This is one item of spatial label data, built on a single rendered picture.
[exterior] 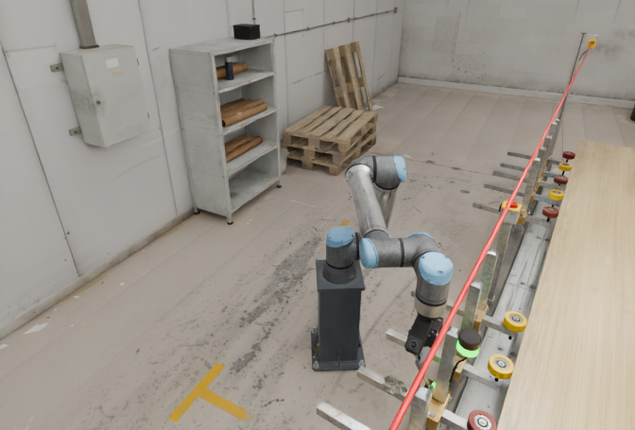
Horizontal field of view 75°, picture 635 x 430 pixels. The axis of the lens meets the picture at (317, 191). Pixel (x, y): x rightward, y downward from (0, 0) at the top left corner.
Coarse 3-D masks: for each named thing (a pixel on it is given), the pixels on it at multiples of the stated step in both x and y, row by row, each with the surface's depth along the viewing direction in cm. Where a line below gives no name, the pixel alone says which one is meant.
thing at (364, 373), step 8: (360, 368) 145; (360, 376) 144; (368, 376) 142; (376, 376) 142; (376, 384) 141; (400, 400) 137; (448, 416) 129; (456, 416) 129; (448, 424) 129; (456, 424) 127; (464, 424) 127
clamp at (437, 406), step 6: (432, 396) 134; (450, 396) 136; (432, 402) 132; (438, 402) 132; (444, 402) 132; (432, 408) 130; (438, 408) 130; (444, 408) 131; (438, 414) 128; (426, 420) 128; (432, 420) 127; (438, 420) 127; (426, 426) 130; (432, 426) 128
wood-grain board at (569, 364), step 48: (576, 192) 253; (624, 192) 253; (576, 240) 207; (624, 240) 207; (576, 288) 176; (624, 288) 176; (528, 336) 152; (576, 336) 152; (624, 336) 152; (528, 384) 135; (576, 384) 135; (624, 384) 135
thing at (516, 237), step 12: (540, 192) 296; (516, 228) 251; (516, 240) 243; (516, 252) 232; (504, 264) 223; (504, 276) 214; (504, 288) 215; (492, 312) 191; (480, 348) 179; (468, 360) 167; (456, 384) 157; (456, 396) 153; (456, 408) 155
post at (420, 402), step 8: (416, 392) 101; (424, 392) 101; (416, 400) 101; (424, 400) 100; (416, 408) 102; (424, 408) 101; (416, 416) 104; (424, 416) 103; (408, 424) 106; (416, 424) 105; (424, 424) 107
